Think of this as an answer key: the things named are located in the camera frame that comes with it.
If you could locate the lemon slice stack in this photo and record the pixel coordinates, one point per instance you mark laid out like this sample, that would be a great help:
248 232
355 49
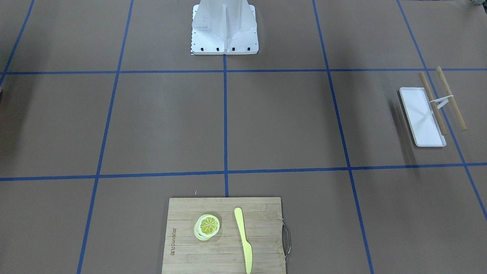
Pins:
206 227

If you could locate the yellow plastic knife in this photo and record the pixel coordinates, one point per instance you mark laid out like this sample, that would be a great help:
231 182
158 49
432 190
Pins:
246 246

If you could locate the wooden rack rod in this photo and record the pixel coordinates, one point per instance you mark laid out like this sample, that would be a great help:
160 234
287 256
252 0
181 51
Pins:
452 99
432 103

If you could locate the white rectangular tray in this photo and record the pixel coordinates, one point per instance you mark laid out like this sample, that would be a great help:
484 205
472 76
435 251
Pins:
420 117

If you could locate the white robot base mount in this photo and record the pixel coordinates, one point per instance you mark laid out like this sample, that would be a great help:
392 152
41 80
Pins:
224 27

